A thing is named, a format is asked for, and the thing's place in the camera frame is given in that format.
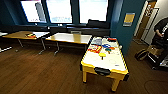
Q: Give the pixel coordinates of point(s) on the black wheeled cart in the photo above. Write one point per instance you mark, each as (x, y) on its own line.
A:
(160, 60)

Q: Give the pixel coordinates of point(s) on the tan cardboard box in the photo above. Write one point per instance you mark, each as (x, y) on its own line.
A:
(154, 50)

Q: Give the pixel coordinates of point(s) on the brown wooden door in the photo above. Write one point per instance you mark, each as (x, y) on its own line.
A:
(146, 20)

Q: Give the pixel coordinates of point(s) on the yellow side table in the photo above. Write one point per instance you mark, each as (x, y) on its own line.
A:
(20, 35)

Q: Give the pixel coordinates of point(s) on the teal paddle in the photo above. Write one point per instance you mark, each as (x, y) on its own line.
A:
(108, 50)

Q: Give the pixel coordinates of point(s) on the yellow wooden gaming table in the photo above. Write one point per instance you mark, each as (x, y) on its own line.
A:
(103, 63)

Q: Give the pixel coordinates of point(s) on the red black flat item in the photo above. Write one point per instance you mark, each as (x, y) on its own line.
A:
(112, 39)

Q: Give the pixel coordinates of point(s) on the blue flat item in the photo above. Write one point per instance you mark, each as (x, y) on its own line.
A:
(106, 45)

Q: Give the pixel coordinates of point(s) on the bright wall window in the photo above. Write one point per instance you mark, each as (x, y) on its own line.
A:
(59, 10)
(93, 10)
(33, 10)

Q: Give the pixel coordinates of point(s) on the orange paddle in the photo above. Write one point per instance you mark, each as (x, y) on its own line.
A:
(112, 48)

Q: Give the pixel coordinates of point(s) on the grey rectangular panel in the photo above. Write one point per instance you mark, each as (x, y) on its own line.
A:
(75, 32)

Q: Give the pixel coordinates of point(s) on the yellow paddle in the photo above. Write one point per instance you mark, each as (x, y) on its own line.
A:
(102, 55)

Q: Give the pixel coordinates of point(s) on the yellow framed wall sign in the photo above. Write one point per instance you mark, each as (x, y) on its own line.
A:
(128, 19)

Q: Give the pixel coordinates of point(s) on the dark bench sofa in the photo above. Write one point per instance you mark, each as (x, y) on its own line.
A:
(50, 28)

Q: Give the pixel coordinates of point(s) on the dark striped round bag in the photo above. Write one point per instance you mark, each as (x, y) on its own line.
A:
(141, 54)

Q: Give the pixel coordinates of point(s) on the person in dark clothes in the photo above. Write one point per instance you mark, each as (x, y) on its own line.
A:
(161, 30)

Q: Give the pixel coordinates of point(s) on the blue printed game box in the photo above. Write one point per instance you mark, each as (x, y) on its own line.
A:
(97, 41)

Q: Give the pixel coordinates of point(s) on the small white-legged table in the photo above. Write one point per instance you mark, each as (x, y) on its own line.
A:
(2, 34)

